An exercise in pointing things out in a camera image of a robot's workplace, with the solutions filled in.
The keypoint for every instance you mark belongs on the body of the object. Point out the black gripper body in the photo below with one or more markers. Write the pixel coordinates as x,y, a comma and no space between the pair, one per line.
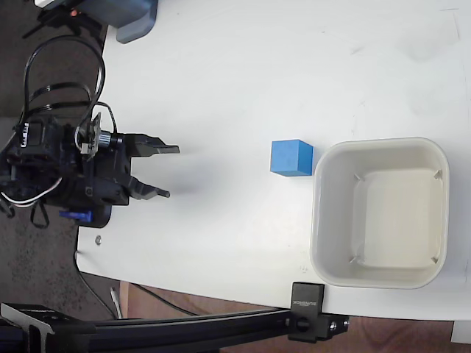
110,180

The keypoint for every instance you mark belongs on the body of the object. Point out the blue cube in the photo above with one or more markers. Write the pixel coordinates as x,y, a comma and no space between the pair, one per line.
289,156

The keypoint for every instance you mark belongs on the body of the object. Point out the black six-joint robot arm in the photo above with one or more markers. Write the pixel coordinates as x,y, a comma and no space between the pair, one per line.
40,154

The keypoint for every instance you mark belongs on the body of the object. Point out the white plastic bin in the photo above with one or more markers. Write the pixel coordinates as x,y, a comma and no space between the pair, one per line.
397,217

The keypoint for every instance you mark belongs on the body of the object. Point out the small metal screw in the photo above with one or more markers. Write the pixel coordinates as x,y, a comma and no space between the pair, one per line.
98,240

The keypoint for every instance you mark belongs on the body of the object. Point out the blue-gray plastic stand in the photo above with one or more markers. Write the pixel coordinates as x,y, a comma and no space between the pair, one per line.
136,18

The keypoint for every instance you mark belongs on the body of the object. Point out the black tripod legs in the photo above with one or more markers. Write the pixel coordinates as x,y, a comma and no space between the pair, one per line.
55,20

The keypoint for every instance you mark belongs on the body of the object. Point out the white device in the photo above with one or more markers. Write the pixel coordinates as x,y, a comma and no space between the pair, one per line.
48,3

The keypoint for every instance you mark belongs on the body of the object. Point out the black table clamp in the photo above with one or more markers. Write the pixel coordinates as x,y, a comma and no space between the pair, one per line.
307,312

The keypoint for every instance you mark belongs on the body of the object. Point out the white panel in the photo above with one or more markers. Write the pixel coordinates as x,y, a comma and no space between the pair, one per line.
461,332

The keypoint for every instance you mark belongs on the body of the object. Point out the gripper camera circuit board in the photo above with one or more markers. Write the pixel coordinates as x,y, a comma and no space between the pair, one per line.
92,136

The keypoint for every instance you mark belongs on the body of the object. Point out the black aluminium rail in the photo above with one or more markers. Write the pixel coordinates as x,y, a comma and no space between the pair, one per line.
165,331

